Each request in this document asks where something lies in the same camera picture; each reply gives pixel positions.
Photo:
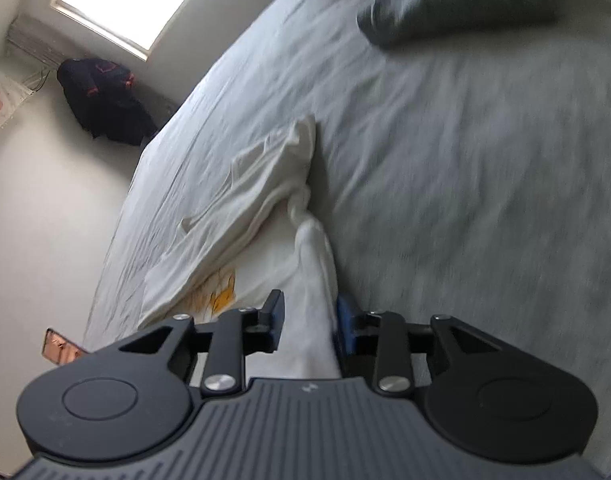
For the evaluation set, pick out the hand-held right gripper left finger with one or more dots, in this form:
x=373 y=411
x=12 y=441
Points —
x=274 y=325

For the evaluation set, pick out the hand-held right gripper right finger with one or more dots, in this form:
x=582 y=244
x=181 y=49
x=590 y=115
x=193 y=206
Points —
x=344 y=335

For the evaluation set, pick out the white printed sweatshirt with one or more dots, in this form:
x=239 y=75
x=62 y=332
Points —
x=265 y=195

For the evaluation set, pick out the bed with grey sheet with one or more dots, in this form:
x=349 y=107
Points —
x=460 y=185

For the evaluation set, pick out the copper coloured flat panel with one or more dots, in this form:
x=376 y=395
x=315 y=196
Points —
x=60 y=346

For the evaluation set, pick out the dark hanging jacket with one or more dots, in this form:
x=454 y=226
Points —
x=105 y=105

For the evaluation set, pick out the grey folded sweater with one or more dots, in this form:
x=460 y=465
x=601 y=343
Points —
x=450 y=0

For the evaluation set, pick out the white red printed bag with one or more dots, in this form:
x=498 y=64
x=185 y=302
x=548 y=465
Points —
x=0 y=105

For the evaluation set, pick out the grey ribbed wall unit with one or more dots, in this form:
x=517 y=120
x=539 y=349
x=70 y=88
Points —
x=32 y=40

